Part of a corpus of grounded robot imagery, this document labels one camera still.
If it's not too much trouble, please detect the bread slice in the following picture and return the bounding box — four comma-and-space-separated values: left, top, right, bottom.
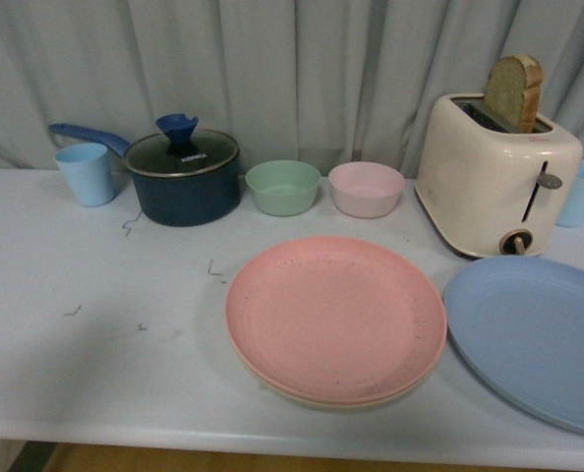
483, 54, 544, 134

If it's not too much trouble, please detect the cream toaster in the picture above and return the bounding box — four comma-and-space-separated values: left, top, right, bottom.
415, 94, 583, 258

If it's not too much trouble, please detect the green bowl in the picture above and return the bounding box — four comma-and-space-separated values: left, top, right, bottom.
245, 160, 321, 216

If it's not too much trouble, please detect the beige plate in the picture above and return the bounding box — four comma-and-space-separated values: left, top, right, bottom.
229, 332, 444, 409

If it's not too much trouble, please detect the dark blue saucepan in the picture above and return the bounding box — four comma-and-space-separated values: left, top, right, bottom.
49, 123, 241, 227

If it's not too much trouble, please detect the blue plate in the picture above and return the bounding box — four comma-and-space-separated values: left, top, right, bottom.
443, 256, 584, 434

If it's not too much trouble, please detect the grey curtain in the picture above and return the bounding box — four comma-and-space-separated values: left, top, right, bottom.
0, 1, 584, 177

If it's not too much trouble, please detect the light blue cup left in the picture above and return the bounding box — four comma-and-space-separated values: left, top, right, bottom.
55, 143, 115, 207

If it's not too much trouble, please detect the glass pot lid blue knob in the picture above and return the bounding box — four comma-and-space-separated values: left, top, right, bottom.
124, 113, 240, 178

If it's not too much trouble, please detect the pink plate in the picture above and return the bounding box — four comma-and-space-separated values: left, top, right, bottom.
224, 235, 448, 402

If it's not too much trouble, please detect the pink bowl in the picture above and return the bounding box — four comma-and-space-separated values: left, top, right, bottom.
327, 161, 406, 218

